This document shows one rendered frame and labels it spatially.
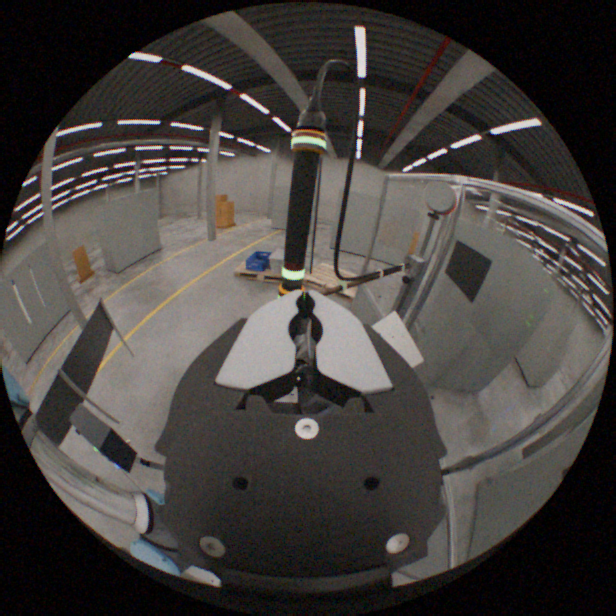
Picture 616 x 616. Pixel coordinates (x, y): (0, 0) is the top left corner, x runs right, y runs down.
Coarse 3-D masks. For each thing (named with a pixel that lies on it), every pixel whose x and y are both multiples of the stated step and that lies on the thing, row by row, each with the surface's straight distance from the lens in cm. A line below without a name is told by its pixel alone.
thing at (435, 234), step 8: (440, 216) 86; (424, 224) 88; (440, 224) 86; (424, 232) 88; (432, 232) 87; (440, 232) 91; (432, 240) 86; (416, 248) 89; (432, 248) 87; (424, 256) 88; (424, 272) 90; (416, 280) 90; (400, 288) 94; (416, 288) 91; (400, 296) 95; (408, 296) 94; (408, 304) 95; (400, 312) 98
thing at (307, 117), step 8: (312, 96) 30; (312, 104) 29; (320, 104) 29; (304, 112) 27; (312, 112) 27; (320, 112) 27; (304, 120) 27; (312, 120) 26; (320, 120) 27; (304, 128) 29; (312, 128) 30; (320, 128) 29
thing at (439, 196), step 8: (432, 184) 89; (440, 184) 89; (448, 184) 89; (424, 192) 90; (432, 192) 89; (440, 192) 88; (448, 192) 87; (424, 200) 91; (432, 200) 88; (440, 200) 87; (448, 200) 87; (456, 200) 89; (432, 208) 87; (440, 208) 86; (448, 208) 86
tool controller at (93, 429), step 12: (84, 408) 92; (72, 420) 93; (84, 420) 87; (96, 420) 83; (84, 432) 84; (96, 432) 79; (108, 432) 76; (96, 444) 77; (108, 444) 77; (120, 444) 81; (108, 456) 78; (120, 456) 82; (132, 456) 87
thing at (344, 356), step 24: (312, 312) 9; (336, 312) 10; (312, 336) 10; (336, 336) 8; (360, 336) 8; (336, 360) 7; (360, 360) 7; (336, 384) 6; (360, 384) 6; (384, 384) 7; (336, 408) 10
